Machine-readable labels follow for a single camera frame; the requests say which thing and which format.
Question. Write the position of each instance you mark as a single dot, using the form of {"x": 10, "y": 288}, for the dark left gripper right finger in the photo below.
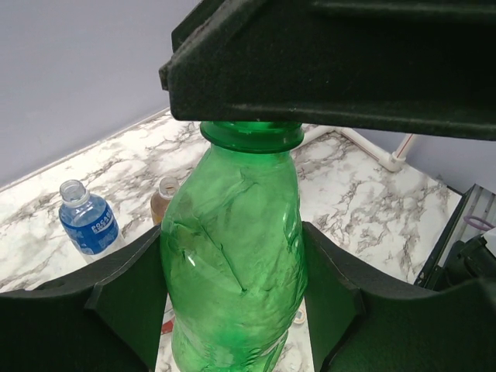
{"x": 361, "y": 319}

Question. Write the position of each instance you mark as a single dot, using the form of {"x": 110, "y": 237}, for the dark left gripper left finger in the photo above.
{"x": 106, "y": 316}

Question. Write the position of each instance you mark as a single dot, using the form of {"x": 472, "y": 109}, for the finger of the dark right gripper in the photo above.
{"x": 424, "y": 67}

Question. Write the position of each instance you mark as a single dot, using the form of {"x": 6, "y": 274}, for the clear bottle red cap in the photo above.
{"x": 168, "y": 322}

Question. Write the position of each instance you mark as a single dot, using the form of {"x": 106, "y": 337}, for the white bottle cap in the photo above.
{"x": 300, "y": 316}

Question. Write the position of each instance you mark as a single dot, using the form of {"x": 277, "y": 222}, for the blue label Pocari bottle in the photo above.
{"x": 89, "y": 222}

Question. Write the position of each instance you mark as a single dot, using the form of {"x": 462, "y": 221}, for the green plastic bottle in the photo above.
{"x": 232, "y": 249}

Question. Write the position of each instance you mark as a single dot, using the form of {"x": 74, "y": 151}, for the gold red label bottle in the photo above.
{"x": 162, "y": 197}

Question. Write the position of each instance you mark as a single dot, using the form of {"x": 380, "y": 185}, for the black mounting rail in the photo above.
{"x": 466, "y": 247}

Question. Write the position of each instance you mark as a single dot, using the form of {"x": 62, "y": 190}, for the white PVC pipe frame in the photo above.
{"x": 392, "y": 162}

